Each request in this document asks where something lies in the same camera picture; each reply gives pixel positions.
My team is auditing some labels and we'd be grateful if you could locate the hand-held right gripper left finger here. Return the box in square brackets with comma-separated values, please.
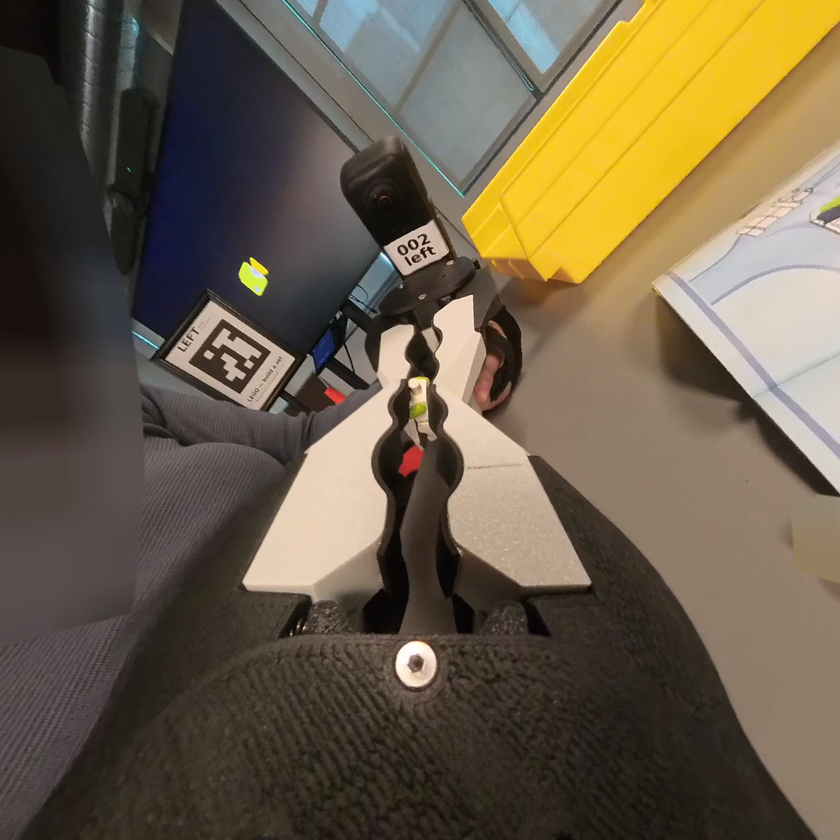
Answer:
[241, 386, 410, 601]

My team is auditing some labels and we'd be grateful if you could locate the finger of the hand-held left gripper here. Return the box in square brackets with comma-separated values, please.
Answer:
[377, 323, 431, 395]
[430, 292, 493, 406]

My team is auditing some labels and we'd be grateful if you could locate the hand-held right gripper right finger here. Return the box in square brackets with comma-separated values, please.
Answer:
[428, 387, 593, 601]

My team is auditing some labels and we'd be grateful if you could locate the white lego minifigure torso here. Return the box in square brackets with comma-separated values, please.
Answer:
[406, 400, 440, 442]

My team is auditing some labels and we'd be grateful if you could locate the yellow plastic bin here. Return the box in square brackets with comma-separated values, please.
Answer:
[461, 0, 840, 284]

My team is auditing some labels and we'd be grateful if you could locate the lego instruction booklet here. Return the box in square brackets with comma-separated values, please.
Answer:
[651, 141, 840, 494]

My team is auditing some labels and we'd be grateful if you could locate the person's left forearm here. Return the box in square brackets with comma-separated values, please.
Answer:
[141, 381, 386, 468]

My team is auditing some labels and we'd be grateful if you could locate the person's left hand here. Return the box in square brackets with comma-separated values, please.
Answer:
[472, 354, 505, 412]

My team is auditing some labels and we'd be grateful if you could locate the small blue screen device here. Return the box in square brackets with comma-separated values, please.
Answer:
[311, 327, 343, 376]

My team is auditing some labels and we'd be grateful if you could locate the small red object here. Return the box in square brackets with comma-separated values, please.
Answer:
[325, 386, 425, 478]

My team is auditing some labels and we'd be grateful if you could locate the large grid window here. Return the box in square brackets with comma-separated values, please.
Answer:
[282, 0, 626, 198]

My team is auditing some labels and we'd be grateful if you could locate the black monitor screen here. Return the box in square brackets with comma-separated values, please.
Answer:
[131, 0, 386, 343]

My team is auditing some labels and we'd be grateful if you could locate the person's grey sweater torso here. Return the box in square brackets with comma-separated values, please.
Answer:
[0, 433, 311, 840]

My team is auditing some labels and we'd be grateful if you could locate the framed black-white marker sign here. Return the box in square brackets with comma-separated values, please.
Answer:
[152, 289, 307, 413]

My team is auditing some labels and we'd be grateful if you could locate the grey corrugated pipe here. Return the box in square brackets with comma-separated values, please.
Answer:
[66, 0, 127, 198]

